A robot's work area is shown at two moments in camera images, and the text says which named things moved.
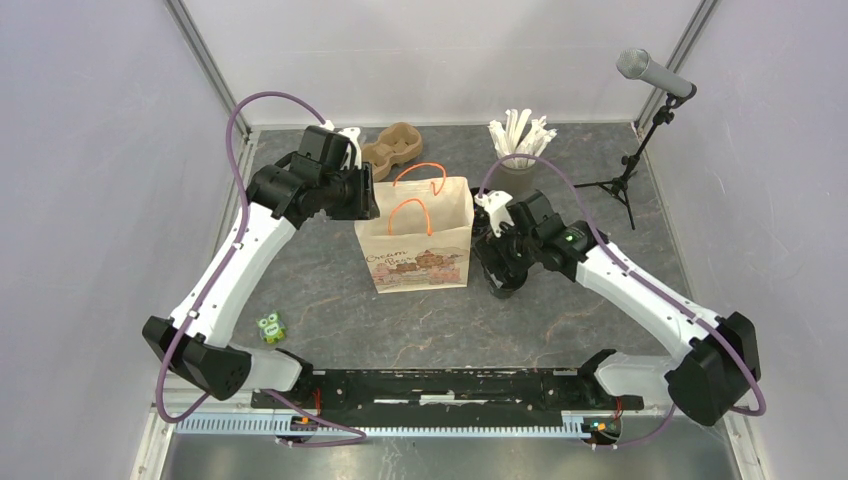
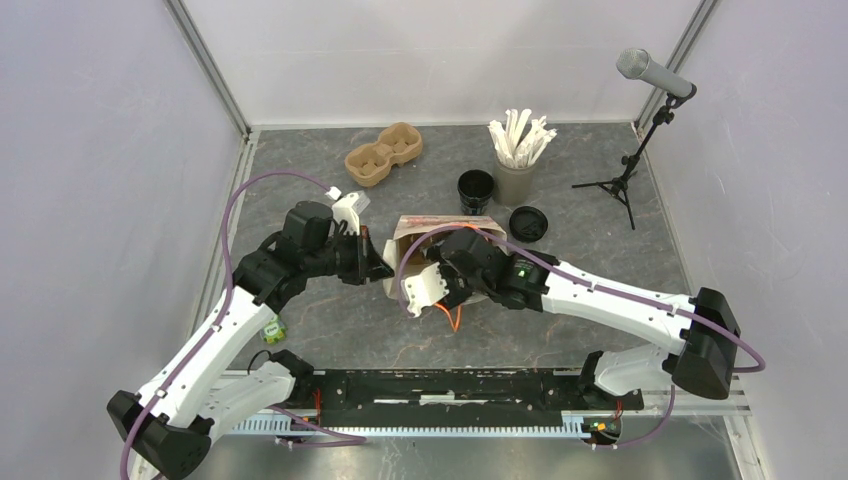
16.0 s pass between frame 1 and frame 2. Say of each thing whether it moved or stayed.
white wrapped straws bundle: stayed
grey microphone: stayed
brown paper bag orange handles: moved
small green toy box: stayed
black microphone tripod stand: stayed
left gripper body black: moved
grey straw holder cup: stayed
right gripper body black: moved
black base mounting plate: stayed
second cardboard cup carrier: stayed
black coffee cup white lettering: moved
